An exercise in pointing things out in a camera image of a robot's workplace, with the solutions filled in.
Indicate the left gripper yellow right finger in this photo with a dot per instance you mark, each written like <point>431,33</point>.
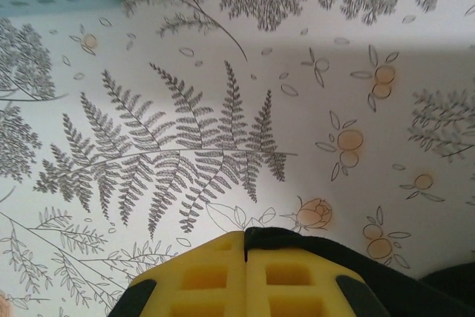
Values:
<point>289,294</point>

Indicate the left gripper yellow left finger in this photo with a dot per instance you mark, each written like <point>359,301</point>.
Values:
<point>208,257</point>

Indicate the black t-shirt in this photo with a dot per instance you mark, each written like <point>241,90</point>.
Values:
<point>389,280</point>

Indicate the floral table cover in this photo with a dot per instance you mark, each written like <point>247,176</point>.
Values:
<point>222,109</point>

